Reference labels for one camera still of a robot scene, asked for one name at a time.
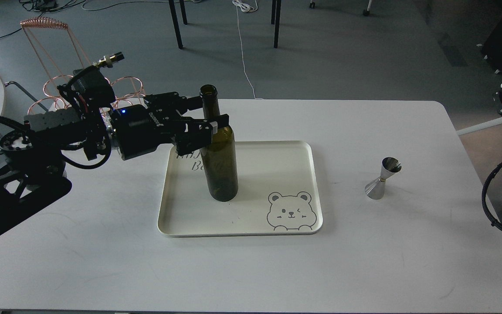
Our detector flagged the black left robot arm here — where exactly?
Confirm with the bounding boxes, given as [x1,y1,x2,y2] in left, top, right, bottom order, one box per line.
[0,52,229,235]

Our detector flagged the black table legs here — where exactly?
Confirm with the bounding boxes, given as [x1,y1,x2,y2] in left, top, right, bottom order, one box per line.
[168,0,188,50]
[271,0,282,48]

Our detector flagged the black table legs right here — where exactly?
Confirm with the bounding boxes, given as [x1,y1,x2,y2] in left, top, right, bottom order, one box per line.
[271,0,282,48]

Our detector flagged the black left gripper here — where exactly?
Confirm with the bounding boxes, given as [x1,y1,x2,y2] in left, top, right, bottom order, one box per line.
[112,92,229,160]

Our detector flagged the copper wire bottle rack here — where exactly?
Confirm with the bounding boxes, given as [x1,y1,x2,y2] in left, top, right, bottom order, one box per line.
[20,17,146,121]

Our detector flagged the black table legs left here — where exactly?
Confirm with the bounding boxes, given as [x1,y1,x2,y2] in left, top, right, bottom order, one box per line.
[168,0,188,50]

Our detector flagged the dark green wine bottle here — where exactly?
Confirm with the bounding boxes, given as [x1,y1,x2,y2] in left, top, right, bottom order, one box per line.
[200,84,238,201]

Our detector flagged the white floor cable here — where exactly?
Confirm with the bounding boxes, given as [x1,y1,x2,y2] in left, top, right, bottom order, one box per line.
[232,0,264,100]

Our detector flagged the silver metal jigger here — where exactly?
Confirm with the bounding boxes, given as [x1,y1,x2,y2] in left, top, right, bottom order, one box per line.
[364,157,402,199]

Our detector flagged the cream bear serving tray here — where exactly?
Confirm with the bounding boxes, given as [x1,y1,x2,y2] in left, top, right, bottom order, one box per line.
[157,140,323,237]

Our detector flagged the black floor cables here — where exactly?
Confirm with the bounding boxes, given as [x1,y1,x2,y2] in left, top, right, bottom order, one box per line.
[0,0,169,46]

